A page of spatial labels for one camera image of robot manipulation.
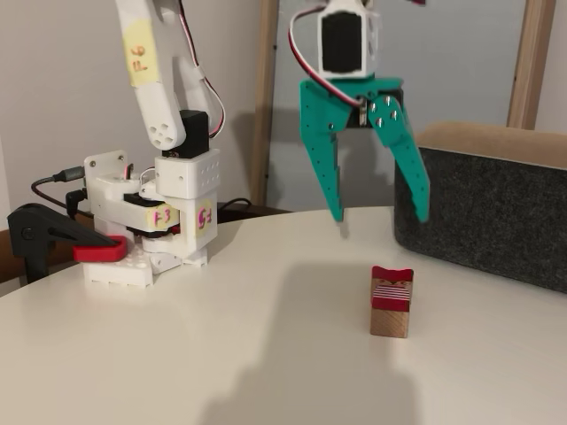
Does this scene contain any thin black cable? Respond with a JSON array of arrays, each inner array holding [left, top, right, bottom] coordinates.
[[214, 197, 253, 222]]

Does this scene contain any wooden block with red cat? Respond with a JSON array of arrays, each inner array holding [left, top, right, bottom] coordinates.
[[369, 265, 415, 339]]

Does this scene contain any black cable with barrel plug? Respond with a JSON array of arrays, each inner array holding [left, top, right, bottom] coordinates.
[[65, 188, 89, 219]]

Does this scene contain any wooden frame with grey panel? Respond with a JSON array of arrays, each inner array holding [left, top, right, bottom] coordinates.
[[250, 0, 557, 212]]

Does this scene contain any black clamp with red pads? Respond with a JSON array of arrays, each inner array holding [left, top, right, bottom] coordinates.
[[7, 202, 129, 284]]

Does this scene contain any dark grey felt basket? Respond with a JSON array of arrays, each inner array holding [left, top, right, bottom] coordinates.
[[392, 121, 567, 296]]

